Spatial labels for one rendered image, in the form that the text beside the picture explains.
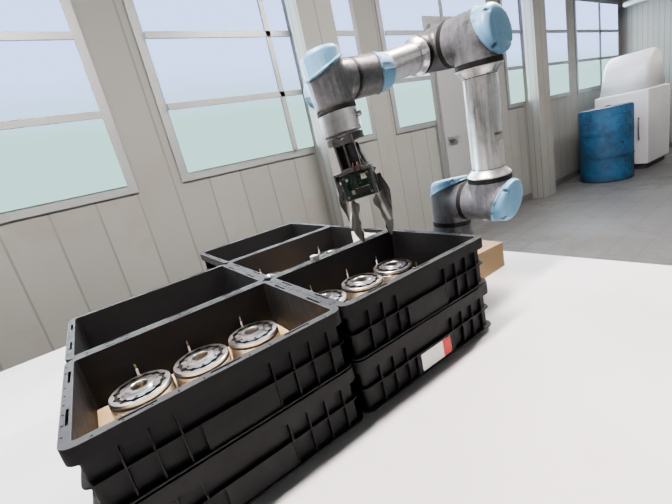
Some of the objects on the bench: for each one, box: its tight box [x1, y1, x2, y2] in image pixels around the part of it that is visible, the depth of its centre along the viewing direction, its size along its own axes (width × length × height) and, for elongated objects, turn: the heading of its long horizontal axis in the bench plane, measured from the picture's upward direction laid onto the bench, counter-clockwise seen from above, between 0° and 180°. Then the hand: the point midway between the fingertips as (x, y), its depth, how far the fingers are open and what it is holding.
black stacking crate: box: [343, 282, 491, 413], centre depth 88 cm, size 40×30×12 cm
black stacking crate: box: [134, 364, 363, 504], centre depth 67 cm, size 40×30×12 cm
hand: (375, 231), depth 76 cm, fingers open, 5 cm apart
